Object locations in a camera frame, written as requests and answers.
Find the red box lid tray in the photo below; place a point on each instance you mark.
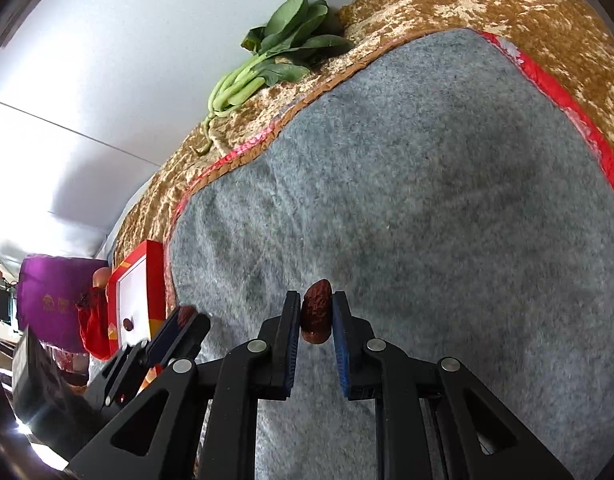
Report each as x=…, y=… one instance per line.
x=136, y=290

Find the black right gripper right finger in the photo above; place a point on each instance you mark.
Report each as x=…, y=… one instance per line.
x=433, y=420

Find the grey felt mat red trim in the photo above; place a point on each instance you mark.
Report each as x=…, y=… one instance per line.
x=459, y=210

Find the green bok choy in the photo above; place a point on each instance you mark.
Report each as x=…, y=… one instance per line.
x=300, y=35

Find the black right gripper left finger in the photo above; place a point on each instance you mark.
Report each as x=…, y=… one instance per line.
x=199, y=421

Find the gold brown velvet cloth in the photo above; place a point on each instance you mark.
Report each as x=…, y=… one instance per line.
x=566, y=46

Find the apple behind pouch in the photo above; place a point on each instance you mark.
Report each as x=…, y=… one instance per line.
x=101, y=277

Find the red jujube date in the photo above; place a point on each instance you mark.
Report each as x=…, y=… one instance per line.
x=185, y=313
x=317, y=313
x=128, y=324

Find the red velvet pouch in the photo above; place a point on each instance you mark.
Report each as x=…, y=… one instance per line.
x=92, y=314

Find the purple shopping bag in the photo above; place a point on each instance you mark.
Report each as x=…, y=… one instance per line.
x=47, y=294

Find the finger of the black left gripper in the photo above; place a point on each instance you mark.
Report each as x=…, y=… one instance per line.
x=173, y=343
x=120, y=379

